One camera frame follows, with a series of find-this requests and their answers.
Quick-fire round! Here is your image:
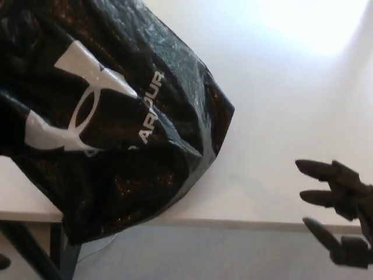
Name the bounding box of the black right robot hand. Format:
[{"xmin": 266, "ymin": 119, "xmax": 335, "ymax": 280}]
[{"xmin": 294, "ymin": 159, "xmax": 373, "ymax": 268}]

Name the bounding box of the black and red plastic bag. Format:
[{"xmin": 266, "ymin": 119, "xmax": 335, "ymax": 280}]
[{"xmin": 0, "ymin": 0, "xmax": 236, "ymax": 247}]

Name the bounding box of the thin white floor cable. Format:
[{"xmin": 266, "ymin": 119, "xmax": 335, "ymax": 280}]
[{"xmin": 76, "ymin": 235, "xmax": 116, "ymax": 272}]

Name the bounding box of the dark metal desk leg frame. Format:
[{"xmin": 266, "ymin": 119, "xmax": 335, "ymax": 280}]
[{"xmin": 0, "ymin": 221, "xmax": 83, "ymax": 280}]

